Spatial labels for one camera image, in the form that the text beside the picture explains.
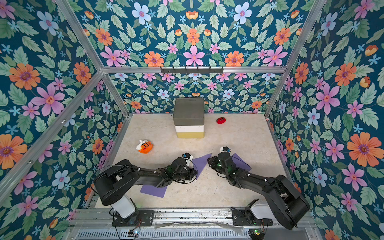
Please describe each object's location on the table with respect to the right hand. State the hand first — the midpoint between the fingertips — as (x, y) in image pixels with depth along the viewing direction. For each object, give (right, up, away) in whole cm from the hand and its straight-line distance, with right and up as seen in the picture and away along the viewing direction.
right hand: (207, 159), depth 87 cm
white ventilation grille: (-21, -32, -17) cm, 42 cm away
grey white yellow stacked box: (-14, +27, +32) cm, 44 cm away
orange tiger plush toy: (-41, +7, +8) cm, 42 cm away
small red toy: (+11, +24, +26) cm, 38 cm away
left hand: (-5, -8, +1) cm, 10 cm away
